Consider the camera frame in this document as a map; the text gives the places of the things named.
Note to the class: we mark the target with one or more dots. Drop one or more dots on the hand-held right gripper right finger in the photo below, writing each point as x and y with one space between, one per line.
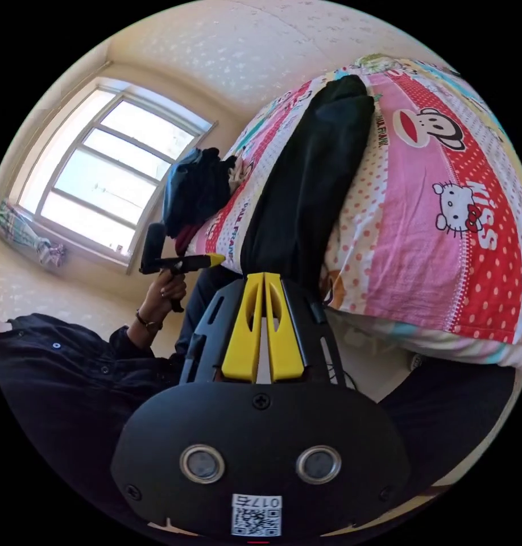
286 354

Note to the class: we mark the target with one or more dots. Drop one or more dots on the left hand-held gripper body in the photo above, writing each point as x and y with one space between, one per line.
169 263

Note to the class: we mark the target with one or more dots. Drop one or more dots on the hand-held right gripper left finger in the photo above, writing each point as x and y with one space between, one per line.
237 354

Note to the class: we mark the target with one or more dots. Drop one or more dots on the black pants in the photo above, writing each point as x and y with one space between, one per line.
305 179

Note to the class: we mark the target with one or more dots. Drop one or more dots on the person's left forearm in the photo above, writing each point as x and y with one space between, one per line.
137 335

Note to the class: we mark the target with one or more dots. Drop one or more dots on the person's left hand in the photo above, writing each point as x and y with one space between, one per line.
165 294

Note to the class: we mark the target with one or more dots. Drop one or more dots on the pile of clothes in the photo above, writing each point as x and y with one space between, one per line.
197 192

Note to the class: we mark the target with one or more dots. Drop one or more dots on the person's body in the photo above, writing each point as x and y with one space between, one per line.
52 384

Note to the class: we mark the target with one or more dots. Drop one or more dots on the bed with pink cartoon-print quilt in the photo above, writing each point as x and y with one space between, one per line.
414 239

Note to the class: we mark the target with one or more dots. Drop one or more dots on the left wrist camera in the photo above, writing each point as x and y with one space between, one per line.
154 243

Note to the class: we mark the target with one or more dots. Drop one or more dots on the window with white frame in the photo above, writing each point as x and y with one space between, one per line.
103 170

